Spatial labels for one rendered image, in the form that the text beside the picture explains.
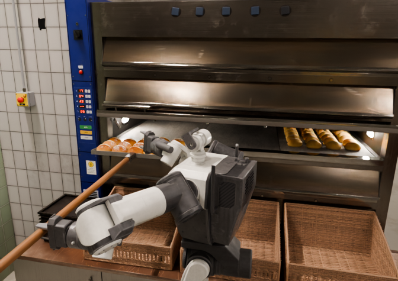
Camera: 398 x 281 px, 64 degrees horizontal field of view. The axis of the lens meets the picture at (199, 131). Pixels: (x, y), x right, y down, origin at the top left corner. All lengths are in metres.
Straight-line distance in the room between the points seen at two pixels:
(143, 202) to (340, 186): 1.54
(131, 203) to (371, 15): 1.66
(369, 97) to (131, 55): 1.48
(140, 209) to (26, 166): 1.96
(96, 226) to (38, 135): 1.82
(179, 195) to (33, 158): 1.87
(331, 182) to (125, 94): 1.46
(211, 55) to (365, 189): 1.27
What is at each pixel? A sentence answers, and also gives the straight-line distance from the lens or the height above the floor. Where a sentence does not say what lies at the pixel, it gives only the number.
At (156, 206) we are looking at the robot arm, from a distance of 0.94.
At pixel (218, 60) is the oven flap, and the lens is 2.00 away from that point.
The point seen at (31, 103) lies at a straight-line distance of 2.54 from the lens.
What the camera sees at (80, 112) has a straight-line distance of 2.35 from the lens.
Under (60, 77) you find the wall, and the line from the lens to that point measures 2.43.
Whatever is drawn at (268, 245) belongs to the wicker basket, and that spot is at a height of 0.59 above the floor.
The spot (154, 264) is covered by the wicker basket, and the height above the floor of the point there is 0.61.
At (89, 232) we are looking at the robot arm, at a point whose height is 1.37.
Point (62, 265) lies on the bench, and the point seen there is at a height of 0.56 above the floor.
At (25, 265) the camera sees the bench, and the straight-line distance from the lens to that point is 2.39.
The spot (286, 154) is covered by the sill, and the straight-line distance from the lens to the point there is 2.10.
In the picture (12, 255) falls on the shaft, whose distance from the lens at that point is 1.18.
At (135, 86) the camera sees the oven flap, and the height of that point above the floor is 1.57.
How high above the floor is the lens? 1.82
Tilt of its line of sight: 15 degrees down
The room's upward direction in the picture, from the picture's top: 1 degrees clockwise
